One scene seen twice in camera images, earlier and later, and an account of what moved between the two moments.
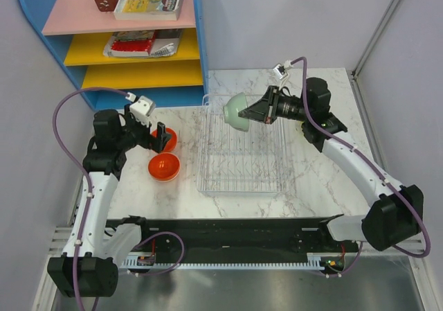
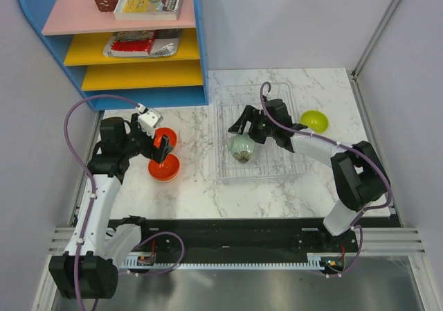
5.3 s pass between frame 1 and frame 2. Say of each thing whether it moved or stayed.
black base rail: stayed
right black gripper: moved
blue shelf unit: stayed
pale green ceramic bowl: moved
